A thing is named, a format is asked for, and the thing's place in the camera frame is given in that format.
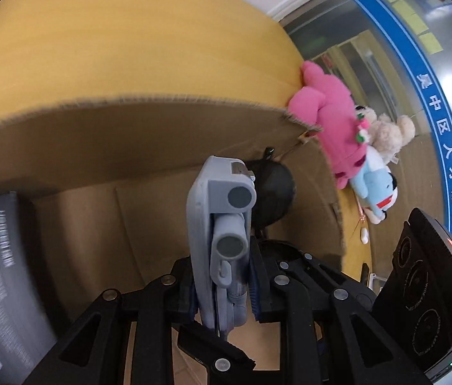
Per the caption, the black round object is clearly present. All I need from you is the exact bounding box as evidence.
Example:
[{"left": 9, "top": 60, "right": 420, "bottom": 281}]
[{"left": 246, "top": 148, "right": 295, "bottom": 229}]

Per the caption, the blue plush toy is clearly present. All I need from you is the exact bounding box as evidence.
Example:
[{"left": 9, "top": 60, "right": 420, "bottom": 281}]
[{"left": 349, "top": 146, "right": 400, "bottom": 225}]

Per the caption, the tan fluffy plush toy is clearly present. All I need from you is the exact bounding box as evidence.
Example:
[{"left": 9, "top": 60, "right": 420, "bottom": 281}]
[{"left": 370, "top": 114, "right": 416, "bottom": 165}]

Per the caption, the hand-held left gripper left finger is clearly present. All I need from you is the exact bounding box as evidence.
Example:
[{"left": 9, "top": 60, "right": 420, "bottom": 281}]
[{"left": 21, "top": 257, "right": 211, "bottom": 385}]

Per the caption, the blue glass banner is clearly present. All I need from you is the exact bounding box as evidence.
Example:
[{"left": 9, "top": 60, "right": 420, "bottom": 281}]
[{"left": 356, "top": 0, "right": 452, "bottom": 257}]

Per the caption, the yellow sticky note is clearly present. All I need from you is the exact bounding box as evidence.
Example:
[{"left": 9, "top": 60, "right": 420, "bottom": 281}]
[
  {"left": 393, "top": 1, "right": 415, "bottom": 17},
  {"left": 406, "top": 15, "right": 428, "bottom": 35},
  {"left": 418, "top": 32, "right": 443, "bottom": 54}
]

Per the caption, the white plush toy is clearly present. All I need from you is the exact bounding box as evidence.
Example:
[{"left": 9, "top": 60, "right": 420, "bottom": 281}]
[{"left": 353, "top": 104, "right": 380, "bottom": 143}]

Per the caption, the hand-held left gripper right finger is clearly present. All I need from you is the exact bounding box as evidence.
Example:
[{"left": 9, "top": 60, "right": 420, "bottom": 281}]
[{"left": 248, "top": 244, "right": 431, "bottom": 385}]

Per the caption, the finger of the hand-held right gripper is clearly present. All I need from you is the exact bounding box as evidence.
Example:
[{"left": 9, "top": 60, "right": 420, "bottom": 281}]
[
  {"left": 256, "top": 241, "right": 376, "bottom": 310},
  {"left": 177, "top": 323, "right": 257, "bottom": 374}
]

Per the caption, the pink plush toy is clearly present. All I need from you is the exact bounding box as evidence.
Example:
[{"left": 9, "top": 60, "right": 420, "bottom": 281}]
[{"left": 286, "top": 60, "right": 369, "bottom": 190}]

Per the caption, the black printed box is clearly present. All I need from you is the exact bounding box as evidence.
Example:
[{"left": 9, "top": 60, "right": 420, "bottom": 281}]
[{"left": 0, "top": 192, "right": 58, "bottom": 373}]

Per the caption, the grey plastic device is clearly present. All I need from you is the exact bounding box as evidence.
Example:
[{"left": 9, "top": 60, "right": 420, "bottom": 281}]
[{"left": 186, "top": 156, "right": 258, "bottom": 333}]

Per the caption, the cardboard box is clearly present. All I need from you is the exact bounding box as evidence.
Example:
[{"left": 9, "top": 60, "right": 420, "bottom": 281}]
[{"left": 0, "top": 95, "right": 347, "bottom": 385}]

